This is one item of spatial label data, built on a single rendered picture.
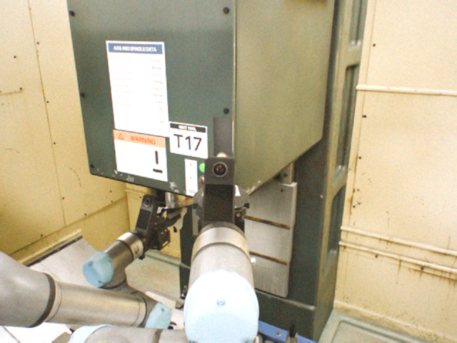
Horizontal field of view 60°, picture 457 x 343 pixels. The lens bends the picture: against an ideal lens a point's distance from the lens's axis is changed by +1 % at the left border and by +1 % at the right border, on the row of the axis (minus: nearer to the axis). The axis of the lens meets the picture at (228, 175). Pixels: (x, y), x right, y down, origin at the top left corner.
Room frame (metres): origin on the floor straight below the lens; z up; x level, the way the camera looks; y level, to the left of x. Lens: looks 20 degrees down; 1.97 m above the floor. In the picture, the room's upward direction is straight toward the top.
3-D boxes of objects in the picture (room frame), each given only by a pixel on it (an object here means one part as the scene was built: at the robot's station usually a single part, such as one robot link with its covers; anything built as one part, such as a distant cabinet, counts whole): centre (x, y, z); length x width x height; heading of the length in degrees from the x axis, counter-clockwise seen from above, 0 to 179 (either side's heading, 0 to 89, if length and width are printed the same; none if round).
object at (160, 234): (1.00, 0.23, 1.41); 0.12 x 0.08 x 0.09; 152
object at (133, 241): (0.93, 0.27, 1.42); 0.08 x 0.05 x 0.08; 62
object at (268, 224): (1.51, -0.04, 1.16); 0.48 x 0.05 x 0.51; 61
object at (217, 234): (0.44, 0.01, 1.69); 0.08 x 0.05 x 0.08; 91
